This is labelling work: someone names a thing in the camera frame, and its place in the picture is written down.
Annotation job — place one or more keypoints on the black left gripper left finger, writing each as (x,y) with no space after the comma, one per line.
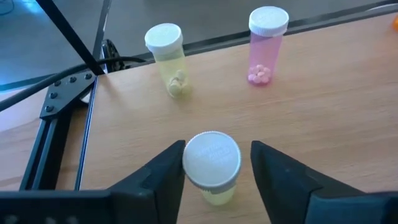
(93,208)

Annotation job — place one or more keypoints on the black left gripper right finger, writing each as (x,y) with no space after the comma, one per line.
(311,205)

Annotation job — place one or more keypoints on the large green pill bottle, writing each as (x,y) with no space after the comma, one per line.
(211,161)

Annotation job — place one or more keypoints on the pink pill bottle white cap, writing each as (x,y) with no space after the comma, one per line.
(265,53)

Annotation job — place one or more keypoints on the yellow pill bottle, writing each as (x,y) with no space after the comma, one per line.
(168,62)

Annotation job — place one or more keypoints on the orange pill bottle white cap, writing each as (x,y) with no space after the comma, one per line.
(395,24)

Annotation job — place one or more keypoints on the black table clamp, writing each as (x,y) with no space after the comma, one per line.
(109,49)

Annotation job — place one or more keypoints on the wooden shelf black metal frame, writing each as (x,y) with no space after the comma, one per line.
(280,124)

